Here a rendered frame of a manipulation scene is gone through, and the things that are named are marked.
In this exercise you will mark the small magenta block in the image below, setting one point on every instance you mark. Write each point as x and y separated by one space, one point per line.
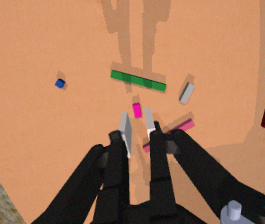
137 110

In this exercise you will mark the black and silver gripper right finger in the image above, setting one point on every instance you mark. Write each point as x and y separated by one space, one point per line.
230 200

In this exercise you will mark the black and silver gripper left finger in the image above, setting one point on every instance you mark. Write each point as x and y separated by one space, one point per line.
110 163

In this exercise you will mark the pink rod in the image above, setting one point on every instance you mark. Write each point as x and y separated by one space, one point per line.
184 126

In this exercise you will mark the green rod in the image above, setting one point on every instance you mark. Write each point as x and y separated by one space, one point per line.
138 80

